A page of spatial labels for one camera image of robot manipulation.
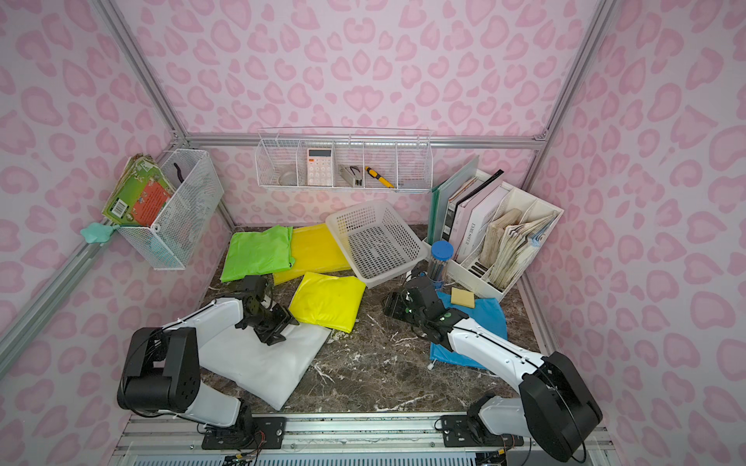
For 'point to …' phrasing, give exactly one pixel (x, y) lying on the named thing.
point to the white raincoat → (271, 373)
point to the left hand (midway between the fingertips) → (292, 322)
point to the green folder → (442, 192)
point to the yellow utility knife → (376, 175)
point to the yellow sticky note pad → (461, 297)
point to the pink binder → (465, 205)
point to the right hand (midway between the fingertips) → (387, 302)
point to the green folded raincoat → (258, 253)
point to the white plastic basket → (377, 243)
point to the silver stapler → (346, 175)
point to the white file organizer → (506, 243)
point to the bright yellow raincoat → (326, 301)
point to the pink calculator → (320, 167)
